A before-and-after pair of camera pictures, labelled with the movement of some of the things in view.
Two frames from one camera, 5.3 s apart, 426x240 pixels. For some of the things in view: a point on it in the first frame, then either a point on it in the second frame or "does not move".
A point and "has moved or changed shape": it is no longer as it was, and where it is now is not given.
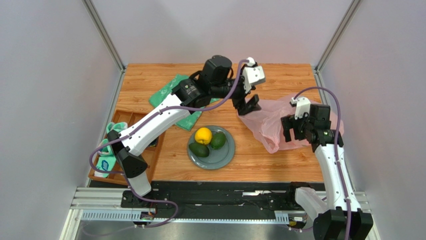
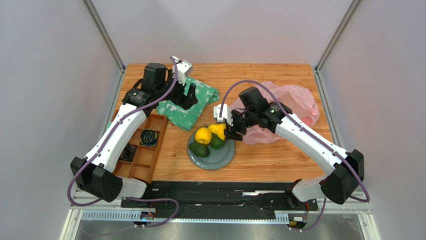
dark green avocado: [199, 150] does not move
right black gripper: [297, 124] -> [235, 123]
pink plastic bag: [266, 123] has moved or changed shape
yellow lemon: [203, 135] does not move
